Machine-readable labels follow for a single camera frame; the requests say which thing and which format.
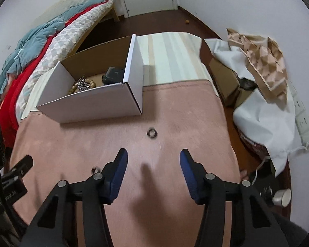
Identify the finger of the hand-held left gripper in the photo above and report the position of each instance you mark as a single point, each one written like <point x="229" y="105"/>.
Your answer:
<point x="22" y="167"/>

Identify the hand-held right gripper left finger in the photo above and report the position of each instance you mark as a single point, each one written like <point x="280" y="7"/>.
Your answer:
<point x="118" y="175"/>

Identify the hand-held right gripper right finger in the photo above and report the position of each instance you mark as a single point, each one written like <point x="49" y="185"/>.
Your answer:
<point x="191" y="175"/>

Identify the white cardboard box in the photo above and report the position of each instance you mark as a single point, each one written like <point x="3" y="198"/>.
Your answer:
<point x="92" y="105"/>

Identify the black smartwatch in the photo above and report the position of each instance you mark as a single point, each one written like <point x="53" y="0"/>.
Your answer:
<point x="113" y="76"/>

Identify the pink and striped table cloth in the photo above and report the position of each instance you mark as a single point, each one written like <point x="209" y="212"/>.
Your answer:
<point x="182" y="113"/>

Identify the bed with colourful blankets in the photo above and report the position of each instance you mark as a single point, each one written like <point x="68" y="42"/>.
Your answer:
<point x="10" y="103"/>

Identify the red patterned bag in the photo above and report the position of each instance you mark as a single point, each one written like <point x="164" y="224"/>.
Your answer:
<point x="255" y="144"/>

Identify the pile of cloth and boxes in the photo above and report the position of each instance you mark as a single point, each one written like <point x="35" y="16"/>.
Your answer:
<point x="262" y="118"/>

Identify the white tape roll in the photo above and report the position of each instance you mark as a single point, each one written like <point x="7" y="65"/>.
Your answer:
<point x="282" y="196"/>

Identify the brown cardboard box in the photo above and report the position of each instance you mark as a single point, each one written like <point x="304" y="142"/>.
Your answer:
<point x="224" y="79"/>

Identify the teal quilt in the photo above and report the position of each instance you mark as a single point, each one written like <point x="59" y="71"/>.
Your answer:
<point x="28" y="46"/>

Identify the white power strip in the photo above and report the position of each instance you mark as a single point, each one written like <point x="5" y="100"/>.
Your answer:
<point x="302" y="118"/>

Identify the beige geometric patterned scarf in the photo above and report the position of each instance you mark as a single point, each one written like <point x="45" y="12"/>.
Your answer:
<point x="262" y="61"/>

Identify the checkered quilt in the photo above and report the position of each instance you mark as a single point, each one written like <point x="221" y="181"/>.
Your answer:
<point x="67" y="38"/>

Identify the wooden bed leg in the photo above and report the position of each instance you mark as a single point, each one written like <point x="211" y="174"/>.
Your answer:
<point x="115" y="14"/>

